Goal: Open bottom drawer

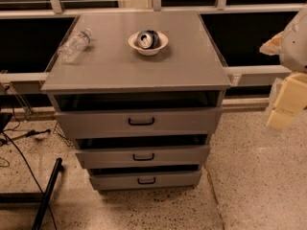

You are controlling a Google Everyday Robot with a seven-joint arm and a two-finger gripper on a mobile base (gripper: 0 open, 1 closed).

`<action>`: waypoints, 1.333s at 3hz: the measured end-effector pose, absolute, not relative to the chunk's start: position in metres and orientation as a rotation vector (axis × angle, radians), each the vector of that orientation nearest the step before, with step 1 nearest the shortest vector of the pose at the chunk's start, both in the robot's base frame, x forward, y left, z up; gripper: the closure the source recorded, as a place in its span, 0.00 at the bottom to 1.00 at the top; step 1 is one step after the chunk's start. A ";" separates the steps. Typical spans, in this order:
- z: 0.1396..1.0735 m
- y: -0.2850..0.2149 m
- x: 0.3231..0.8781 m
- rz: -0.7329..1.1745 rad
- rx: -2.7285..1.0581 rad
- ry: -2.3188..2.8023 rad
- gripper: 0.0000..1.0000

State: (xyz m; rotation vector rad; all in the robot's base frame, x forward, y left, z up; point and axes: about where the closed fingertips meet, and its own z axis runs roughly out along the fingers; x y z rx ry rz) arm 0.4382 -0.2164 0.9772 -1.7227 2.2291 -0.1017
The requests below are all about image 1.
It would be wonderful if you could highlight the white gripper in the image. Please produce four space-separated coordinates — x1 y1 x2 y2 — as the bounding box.
259 6 307 131

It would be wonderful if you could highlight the grey bottom drawer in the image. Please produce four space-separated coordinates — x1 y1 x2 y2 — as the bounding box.
89 171 201 191

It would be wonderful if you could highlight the grey drawer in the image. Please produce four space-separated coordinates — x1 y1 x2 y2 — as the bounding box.
76 145 210 169
89 171 201 191
56 107 223 139

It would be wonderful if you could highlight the grey middle drawer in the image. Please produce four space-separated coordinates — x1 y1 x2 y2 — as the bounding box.
76 145 210 169

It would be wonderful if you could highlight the grey drawer cabinet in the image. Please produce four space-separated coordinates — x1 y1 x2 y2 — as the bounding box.
40 11 232 193

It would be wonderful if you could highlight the grey top drawer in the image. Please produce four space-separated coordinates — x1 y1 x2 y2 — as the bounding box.
56 107 223 139

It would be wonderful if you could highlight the crushed blue soda can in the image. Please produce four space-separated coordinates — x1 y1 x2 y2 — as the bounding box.
137 30 159 50

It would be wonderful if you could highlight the white ceramic bowl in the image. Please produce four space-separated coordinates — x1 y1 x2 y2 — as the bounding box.
129 30 169 56

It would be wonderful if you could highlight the clear plastic water bottle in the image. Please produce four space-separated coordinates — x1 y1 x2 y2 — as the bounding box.
58 29 92 63

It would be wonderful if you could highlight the metal window railing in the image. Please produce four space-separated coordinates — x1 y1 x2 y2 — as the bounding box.
0 0 307 96

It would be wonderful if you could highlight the black stand leg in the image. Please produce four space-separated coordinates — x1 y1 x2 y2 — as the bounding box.
0 158 63 230

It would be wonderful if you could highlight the black floor cable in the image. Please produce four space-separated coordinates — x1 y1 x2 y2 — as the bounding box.
0 128 59 230

